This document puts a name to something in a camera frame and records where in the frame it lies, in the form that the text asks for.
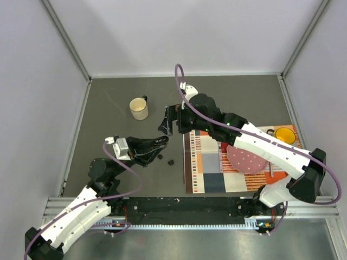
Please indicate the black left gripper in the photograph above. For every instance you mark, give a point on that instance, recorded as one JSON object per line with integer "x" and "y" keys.
{"x": 142, "y": 150}

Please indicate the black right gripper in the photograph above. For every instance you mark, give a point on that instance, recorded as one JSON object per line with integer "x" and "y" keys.
{"x": 174, "y": 113}

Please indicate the glossy black gold-trim charging case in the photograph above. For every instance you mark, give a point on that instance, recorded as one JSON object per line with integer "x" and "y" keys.
{"x": 163, "y": 140}

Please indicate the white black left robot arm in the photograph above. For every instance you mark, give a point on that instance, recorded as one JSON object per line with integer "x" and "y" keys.
{"x": 96, "y": 200}

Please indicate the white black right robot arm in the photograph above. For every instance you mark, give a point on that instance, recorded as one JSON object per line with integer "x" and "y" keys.
{"x": 305, "y": 169}

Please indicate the cream dimpled ceramic mug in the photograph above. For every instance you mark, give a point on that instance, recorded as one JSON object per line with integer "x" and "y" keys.
{"x": 139, "y": 108}

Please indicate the colourful patchwork placemat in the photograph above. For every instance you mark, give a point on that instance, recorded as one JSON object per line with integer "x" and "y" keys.
{"x": 207, "y": 169}

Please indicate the pink dotted plate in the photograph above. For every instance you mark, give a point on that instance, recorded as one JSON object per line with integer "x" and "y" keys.
{"x": 244, "y": 161}

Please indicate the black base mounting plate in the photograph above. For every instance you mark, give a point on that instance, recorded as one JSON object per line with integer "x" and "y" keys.
{"x": 196, "y": 210}

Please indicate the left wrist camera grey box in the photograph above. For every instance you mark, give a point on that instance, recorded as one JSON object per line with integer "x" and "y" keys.
{"x": 121, "y": 149}

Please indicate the yellow mug black handle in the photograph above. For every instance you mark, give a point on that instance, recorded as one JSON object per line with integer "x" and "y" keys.
{"x": 284, "y": 134}

